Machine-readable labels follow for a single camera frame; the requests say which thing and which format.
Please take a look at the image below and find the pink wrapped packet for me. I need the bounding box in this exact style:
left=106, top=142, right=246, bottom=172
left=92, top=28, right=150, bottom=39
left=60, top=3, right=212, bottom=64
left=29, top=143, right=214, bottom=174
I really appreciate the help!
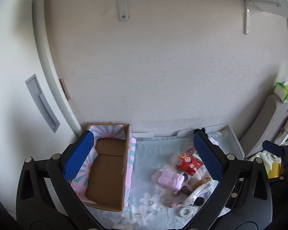
left=158, top=169, right=186, bottom=190

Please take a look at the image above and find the white wall bracket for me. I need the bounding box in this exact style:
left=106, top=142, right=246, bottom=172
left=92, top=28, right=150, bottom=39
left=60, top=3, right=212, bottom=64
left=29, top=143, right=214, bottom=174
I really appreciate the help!
left=243, top=0, right=281, bottom=34
left=117, top=0, right=128, bottom=21

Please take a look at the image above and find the clear plastic lid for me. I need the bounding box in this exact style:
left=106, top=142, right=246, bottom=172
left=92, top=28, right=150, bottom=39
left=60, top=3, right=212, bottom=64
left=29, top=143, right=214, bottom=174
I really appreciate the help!
left=184, top=181, right=213, bottom=205

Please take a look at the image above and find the green tissue box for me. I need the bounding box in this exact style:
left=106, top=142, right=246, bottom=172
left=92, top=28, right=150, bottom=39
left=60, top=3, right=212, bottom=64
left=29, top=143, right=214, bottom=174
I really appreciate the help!
left=274, top=75, right=288, bottom=112

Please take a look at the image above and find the white wardrobe door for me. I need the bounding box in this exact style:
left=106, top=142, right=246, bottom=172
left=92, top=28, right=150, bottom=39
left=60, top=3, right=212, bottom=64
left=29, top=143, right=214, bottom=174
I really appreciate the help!
left=0, top=0, right=83, bottom=197

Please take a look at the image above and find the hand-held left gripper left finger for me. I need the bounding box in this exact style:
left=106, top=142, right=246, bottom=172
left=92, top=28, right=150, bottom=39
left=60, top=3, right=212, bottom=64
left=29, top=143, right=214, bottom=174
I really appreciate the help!
left=16, top=130, right=103, bottom=224

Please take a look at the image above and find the yellow patterned cloth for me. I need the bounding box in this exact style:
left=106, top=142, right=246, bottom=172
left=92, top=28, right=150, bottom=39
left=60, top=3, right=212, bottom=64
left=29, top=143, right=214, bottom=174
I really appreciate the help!
left=248, top=149, right=285, bottom=179

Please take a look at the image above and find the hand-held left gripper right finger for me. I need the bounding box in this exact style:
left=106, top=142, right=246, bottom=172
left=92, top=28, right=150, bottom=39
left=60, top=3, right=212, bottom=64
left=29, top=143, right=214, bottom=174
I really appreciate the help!
left=193, top=132, right=272, bottom=224

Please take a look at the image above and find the pink printed cardboard box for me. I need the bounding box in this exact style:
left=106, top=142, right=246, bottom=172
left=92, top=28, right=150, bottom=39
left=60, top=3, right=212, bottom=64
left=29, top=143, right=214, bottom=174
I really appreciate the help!
left=68, top=123, right=137, bottom=212

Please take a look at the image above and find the brown scrunchie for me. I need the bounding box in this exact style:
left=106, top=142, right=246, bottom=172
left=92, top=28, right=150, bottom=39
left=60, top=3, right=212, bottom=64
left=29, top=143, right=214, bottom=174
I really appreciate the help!
left=194, top=177, right=212, bottom=188

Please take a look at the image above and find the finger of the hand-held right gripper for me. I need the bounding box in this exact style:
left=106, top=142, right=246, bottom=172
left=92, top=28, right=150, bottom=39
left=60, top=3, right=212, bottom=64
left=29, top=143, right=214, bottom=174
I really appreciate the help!
left=262, top=140, right=285, bottom=158

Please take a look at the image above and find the small wooden block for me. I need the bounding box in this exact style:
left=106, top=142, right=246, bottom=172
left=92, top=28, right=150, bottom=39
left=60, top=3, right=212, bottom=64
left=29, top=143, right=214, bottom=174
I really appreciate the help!
left=59, top=79, right=70, bottom=100

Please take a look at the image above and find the white tape roll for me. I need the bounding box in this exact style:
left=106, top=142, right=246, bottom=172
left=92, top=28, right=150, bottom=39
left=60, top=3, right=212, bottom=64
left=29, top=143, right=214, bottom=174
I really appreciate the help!
left=178, top=206, right=192, bottom=217

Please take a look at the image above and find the floral blue cloth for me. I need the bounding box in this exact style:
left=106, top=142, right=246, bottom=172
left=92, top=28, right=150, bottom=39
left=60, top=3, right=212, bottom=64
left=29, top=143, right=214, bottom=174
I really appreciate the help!
left=86, top=131, right=240, bottom=230

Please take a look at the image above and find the red printed carton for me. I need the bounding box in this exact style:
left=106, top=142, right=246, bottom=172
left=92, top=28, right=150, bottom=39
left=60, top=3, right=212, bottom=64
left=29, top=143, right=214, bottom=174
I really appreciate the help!
left=175, top=153, right=204, bottom=176

